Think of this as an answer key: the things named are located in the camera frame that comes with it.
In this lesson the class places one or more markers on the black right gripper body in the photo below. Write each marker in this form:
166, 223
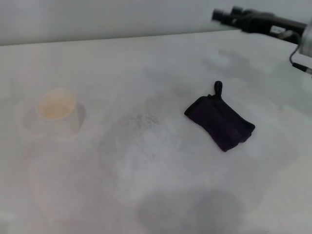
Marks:
263, 23

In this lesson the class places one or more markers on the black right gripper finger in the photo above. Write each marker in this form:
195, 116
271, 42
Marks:
237, 11
221, 17

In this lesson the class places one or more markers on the dark purple cloth pouch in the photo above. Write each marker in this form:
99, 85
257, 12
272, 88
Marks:
219, 124

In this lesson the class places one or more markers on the white paper cup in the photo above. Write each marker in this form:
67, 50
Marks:
56, 107

